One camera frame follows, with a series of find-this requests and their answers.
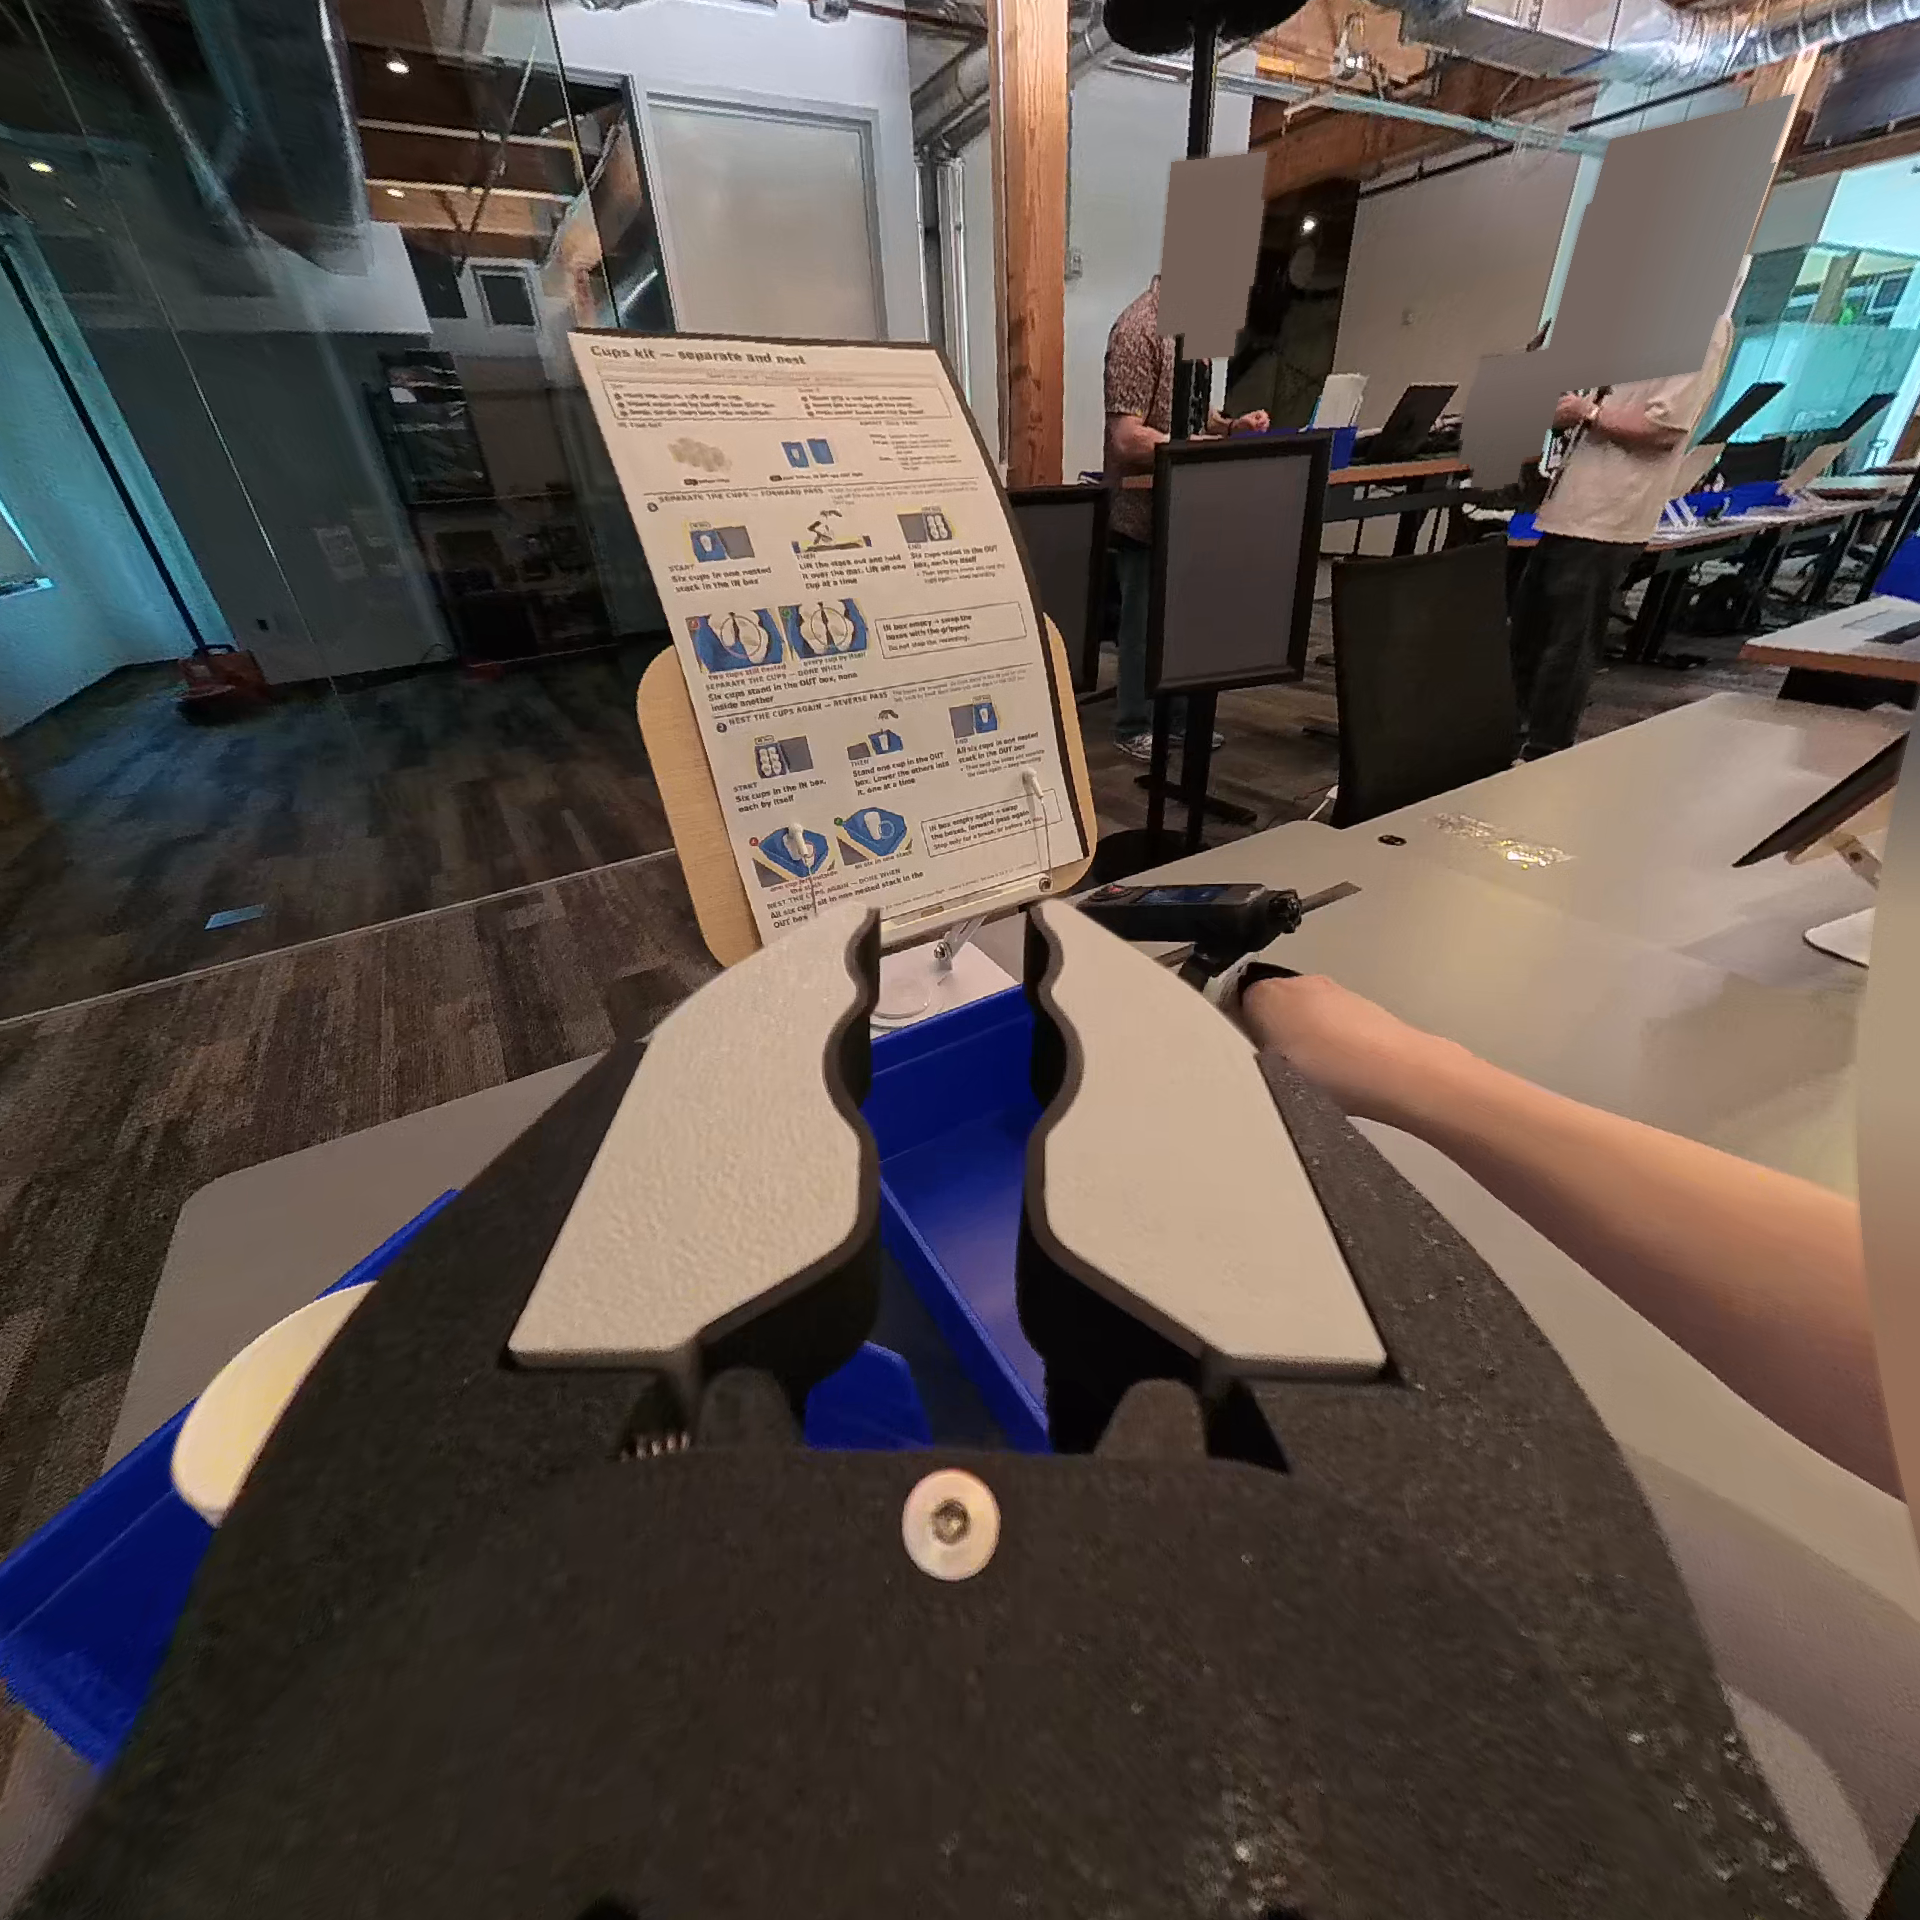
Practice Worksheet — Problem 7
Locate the black framed panel on stand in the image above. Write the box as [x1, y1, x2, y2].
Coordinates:
[1145, 434, 1337, 861]

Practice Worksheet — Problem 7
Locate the stack of nested white cups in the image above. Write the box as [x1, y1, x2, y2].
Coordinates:
[172, 1286, 376, 1521]

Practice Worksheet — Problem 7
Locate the wooden instruction board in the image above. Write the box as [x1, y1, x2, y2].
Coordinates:
[571, 329, 1102, 966]

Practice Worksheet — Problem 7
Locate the small red floor object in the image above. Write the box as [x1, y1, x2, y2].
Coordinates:
[176, 640, 278, 725]

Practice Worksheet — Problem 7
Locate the black laptop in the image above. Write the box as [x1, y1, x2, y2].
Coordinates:
[1353, 382, 1462, 459]

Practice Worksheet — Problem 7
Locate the silver ventilation duct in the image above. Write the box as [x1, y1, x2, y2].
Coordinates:
[1398, 0, 1920, 86]

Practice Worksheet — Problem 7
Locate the black office chair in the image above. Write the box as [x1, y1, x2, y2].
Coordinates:
[1327, 541, 1524, 832]

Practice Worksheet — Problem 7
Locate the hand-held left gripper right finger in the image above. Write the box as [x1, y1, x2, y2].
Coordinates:
[1022, 895, 1392, 1456]

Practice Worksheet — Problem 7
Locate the wooden post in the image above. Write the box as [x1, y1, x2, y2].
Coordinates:
[989, 0, 1077, 488]

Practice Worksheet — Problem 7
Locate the wooden desk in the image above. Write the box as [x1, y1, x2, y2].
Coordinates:
[1742, 594, 1920, 700]
[1324, 450, 1480, 573]

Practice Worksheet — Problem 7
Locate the person's right forearm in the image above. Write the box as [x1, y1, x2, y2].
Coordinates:
[1246, 978, 1920, 1503]

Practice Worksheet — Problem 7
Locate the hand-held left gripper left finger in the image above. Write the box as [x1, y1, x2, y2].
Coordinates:
[508, 912, 891, 1443]

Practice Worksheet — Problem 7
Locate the black floor lamp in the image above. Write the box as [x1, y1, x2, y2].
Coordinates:
[1102, 0, 1313, 450]

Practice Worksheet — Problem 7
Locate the person's right hand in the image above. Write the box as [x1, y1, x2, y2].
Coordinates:
[1209, 953, 1353, 1052]

